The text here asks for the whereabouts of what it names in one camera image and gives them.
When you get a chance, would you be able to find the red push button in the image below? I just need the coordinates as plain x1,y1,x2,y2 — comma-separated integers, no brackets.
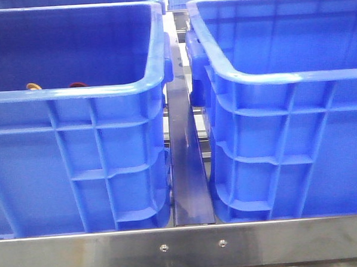
69,82,88,88

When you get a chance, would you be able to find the dark metal divider bar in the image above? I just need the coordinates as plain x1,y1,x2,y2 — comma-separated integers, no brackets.
166,32,215,226

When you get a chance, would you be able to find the large blue bin left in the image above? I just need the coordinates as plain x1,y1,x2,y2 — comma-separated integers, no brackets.
0,2,173,239

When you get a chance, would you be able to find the large blue bin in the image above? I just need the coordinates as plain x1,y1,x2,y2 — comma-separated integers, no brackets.
186,0,357,223
0,2,173,239

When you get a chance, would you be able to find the large blue bin right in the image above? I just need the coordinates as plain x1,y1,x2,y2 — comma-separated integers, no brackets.
186,0,357,223

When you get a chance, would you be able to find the metal roller conveyor frame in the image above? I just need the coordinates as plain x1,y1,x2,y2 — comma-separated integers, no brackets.
172,10,190,43

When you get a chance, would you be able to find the stainless steel front rail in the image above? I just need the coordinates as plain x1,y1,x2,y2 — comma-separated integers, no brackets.
0,215,357,267

